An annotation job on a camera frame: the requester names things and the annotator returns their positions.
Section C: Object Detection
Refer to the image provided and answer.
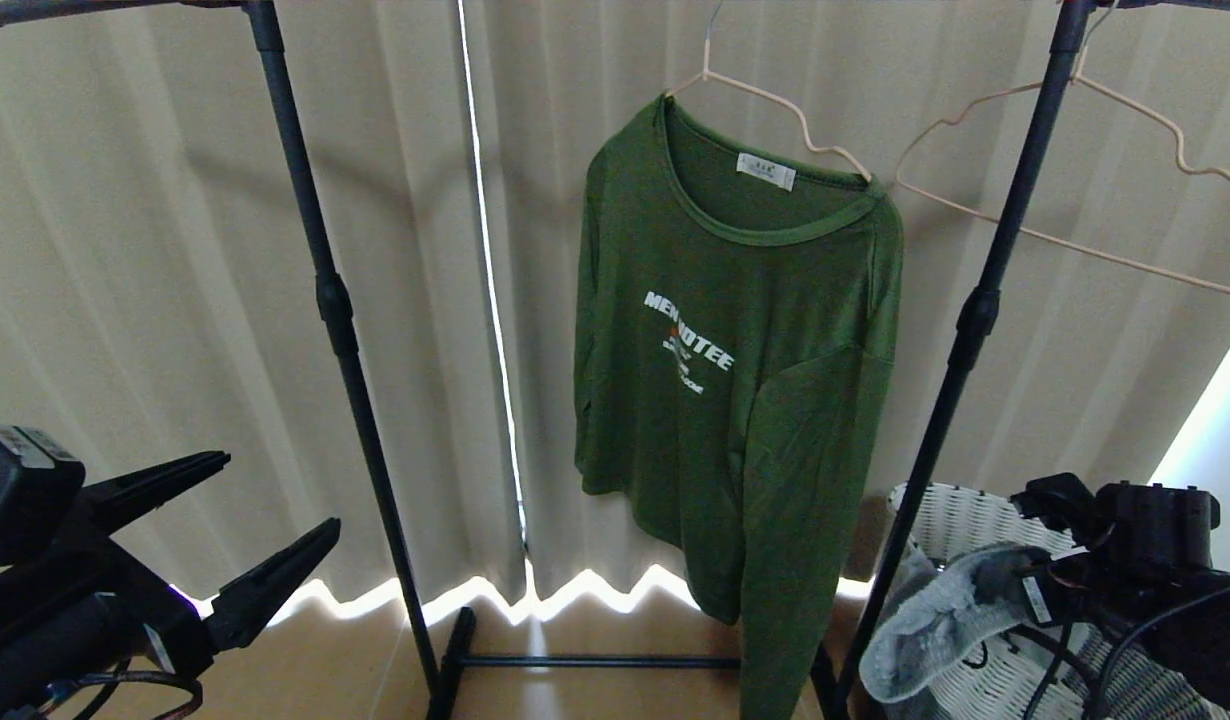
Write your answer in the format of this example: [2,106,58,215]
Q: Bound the black cable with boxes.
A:
[1083,576,1230,720]

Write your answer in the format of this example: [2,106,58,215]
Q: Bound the pale grey trousers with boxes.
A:
[860,545,1056,704]

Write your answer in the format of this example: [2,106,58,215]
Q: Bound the beige curtain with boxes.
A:
[0,0,1230,613]

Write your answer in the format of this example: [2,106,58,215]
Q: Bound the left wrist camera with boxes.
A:
[0,422,88,573]

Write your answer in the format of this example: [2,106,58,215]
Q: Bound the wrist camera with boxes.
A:
[0,422,88,573]
[1010,473,1223,576]

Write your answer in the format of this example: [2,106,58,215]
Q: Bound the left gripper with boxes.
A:
[0,450,342,716]

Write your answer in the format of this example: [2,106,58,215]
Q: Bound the black clothes rack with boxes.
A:
[0,0,1230,720]

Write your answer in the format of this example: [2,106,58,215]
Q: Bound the pink clothes hanger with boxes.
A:
[663,0,874,183]
[893,0,1230,299]

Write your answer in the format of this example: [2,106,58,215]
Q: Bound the white laundry basket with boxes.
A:
[880,483,1226,720]

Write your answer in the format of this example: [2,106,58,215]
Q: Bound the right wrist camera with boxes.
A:
[1010,473,1223,576]

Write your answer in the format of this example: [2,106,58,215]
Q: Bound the green long-sleeved shirt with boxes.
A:
[573,93,906,720]

